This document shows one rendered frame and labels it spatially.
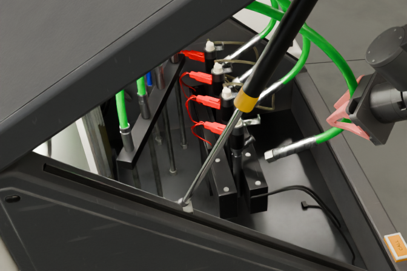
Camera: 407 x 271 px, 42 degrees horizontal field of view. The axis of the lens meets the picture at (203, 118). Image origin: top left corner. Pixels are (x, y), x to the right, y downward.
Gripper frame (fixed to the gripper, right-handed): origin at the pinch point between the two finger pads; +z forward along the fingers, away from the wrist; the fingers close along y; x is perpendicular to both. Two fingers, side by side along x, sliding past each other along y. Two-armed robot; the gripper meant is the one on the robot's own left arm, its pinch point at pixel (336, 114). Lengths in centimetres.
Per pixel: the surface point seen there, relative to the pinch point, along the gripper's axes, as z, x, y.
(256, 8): -5.6, -22.1, 1.5
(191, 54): 39.4, -14.8, -13.9
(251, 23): 54, -3, -43
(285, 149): 9.0, 0.3, 5.4
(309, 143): 5.1, 1.3, 4.0
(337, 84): 137, 80, -120
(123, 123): 24.9, -20.6, 14.3
